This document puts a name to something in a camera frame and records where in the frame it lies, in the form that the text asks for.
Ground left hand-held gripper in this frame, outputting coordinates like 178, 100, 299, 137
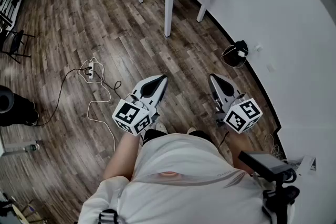
112, 74, 169, 140

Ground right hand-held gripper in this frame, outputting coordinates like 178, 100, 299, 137
209, 73, 263, 135

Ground person's right forearm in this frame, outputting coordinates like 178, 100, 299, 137
225, 130, 259, 174

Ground person's left forearm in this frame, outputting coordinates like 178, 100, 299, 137
102, 133, 144, 182

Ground person's left white shoe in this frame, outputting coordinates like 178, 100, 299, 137
154, 122, 168, 135

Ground person's black shorts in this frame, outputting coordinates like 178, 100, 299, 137
141, 128, 215, 146

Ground black power adapter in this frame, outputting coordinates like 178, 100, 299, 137
221, 39, 249, 69

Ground person's white shirt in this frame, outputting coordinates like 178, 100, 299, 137
77, 133, 295, 224

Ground clear bottle green label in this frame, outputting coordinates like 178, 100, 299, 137
23, 143, 41, 152

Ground black folding chair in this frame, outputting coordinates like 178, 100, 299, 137
0, 29, 36, 64

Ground white power strip with cables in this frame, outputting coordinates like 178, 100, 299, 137
78, 57, 117, 152

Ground black floor cable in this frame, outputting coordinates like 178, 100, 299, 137
34, 67, 123, 128

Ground black grey shoulder strap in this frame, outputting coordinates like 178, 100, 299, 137
98, 209, 120, 224

